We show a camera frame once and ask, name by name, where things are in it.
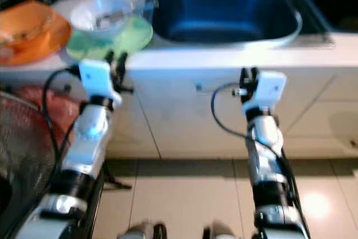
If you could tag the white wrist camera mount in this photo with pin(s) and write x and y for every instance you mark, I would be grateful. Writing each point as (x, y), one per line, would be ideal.
(271, 89)
(96, 76)

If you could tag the metal spoon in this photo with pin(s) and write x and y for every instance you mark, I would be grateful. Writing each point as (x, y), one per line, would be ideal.
(112, 19)

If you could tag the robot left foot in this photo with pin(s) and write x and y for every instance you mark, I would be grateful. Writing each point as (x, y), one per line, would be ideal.
(142, 232)

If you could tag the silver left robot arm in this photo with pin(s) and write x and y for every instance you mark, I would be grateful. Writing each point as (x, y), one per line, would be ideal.
(92, 132)

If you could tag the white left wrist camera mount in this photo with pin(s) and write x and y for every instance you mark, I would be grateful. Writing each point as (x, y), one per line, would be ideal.
(96, 76)

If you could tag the orange plate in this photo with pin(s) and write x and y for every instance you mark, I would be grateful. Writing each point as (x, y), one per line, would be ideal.
(53, 46)

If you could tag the red plastic bag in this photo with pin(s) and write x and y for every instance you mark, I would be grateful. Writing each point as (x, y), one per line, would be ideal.
(56, 102)

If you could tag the orange bowl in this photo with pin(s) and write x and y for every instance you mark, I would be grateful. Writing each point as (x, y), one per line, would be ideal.
(28, 20)

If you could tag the light green plate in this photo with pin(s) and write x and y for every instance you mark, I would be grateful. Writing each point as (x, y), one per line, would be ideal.
(137, 37)

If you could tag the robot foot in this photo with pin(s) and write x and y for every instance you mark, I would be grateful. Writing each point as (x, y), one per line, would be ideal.
(142, 232)
(221, 232)

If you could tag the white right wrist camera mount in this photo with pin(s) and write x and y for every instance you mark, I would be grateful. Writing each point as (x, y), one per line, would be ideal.
(271, 89)

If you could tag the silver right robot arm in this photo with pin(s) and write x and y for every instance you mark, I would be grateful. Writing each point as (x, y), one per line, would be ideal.
(265, 138)

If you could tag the stainless steel sink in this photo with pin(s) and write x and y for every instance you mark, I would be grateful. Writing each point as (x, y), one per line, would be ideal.
(224, 15)

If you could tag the white bowl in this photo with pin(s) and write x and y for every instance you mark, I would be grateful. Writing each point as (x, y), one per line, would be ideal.
(92, 16)

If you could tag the metal grille fan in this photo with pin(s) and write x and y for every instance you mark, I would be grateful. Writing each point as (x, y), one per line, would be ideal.
(22, 155)

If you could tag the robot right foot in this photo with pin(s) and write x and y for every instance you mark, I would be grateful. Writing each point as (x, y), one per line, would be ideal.
(221, 232)

